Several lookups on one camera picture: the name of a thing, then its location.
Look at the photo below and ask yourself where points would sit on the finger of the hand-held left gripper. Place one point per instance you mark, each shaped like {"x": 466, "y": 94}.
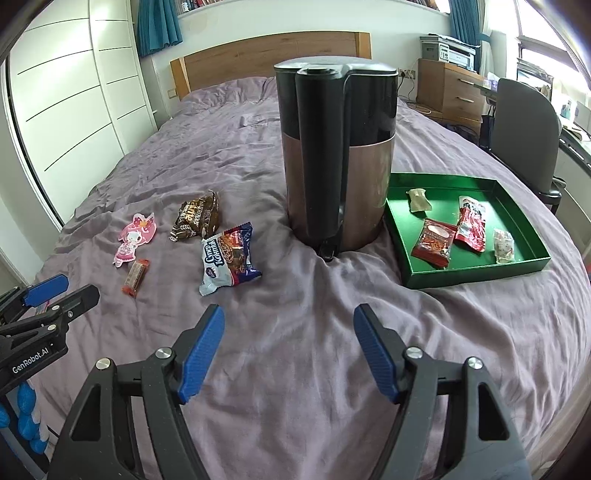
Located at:
{"x": 44, "y": 290}
{"x": 69, "y": 304}

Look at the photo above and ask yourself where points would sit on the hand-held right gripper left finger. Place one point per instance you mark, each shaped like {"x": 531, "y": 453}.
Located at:
{"x": 201, "y": 355}

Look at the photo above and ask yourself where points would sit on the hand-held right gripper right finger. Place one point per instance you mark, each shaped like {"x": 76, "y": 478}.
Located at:
{"x": 378, "y": 355}

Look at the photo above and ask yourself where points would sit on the small brown snack bar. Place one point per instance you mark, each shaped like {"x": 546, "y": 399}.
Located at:
{"x": 135, "y": 277}

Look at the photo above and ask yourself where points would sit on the pink cartoon figure packet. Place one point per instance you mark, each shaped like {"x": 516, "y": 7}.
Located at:
{"x": 134, "y": 235}

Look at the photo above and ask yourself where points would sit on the white and blue cookie packet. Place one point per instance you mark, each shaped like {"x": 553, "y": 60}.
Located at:
{"x": 226, "y": 258}

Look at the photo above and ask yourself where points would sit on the small red snack packet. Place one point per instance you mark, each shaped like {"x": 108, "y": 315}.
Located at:
{"x": 434, "y": 242}

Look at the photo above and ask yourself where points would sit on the brown snack packet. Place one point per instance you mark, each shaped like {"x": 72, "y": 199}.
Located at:
{"x": 196, "y": 217}

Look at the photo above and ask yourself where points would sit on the long red snack packet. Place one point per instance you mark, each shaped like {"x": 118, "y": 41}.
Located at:
{"x": 471, "y": 226}

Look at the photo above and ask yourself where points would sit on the small beige candy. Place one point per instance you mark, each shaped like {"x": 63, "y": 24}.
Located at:
{"x": 418, "y": 201}

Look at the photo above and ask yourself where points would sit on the green tray box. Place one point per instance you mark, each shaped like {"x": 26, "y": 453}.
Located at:
{"x": 443, "y": 207}

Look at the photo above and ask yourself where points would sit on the clear pastel candy packet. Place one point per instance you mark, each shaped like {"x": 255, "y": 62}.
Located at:
{"x": 503, "y": 244}

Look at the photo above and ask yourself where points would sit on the person's left hand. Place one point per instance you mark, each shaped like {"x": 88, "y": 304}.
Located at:
{"x": 25, "y": 410}

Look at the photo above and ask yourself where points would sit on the purple bed sheet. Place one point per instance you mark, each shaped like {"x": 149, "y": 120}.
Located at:
{"x": 295, "y": 300}

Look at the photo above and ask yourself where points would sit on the black and brown kettle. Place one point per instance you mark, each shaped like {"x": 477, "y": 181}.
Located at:
{"x": 323, "y": 184}

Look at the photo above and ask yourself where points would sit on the white wardrobe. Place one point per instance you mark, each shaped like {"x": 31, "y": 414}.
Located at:
{"x": 69, "y": 92}

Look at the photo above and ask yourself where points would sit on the grey office chair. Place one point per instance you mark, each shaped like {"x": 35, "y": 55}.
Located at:
{"x": 521, "y": 134}

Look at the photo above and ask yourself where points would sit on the wooden drawer cabinet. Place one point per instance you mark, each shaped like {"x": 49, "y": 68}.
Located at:
{"x": 448, "y": 87}

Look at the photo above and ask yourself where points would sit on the teal curtain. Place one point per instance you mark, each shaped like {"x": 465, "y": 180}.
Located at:
{"x": 157, "y": 27}
{"x": 464, "y": 21}

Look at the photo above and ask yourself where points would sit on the wooden headboard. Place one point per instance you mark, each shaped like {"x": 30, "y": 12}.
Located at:
{"x": 231, "y": 64}

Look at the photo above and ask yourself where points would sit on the white desk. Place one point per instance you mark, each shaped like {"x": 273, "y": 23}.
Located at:
{"x": 577, "y": 134}

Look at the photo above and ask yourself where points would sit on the grey printer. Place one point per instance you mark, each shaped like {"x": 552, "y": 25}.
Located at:
{"x": 450, "y": 50}

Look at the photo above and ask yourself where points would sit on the row of books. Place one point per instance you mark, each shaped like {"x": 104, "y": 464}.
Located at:
{"x": 194, "y": 3}

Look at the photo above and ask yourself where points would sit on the window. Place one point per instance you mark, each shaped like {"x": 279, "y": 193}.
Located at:
{"x": 535, "y": 18}

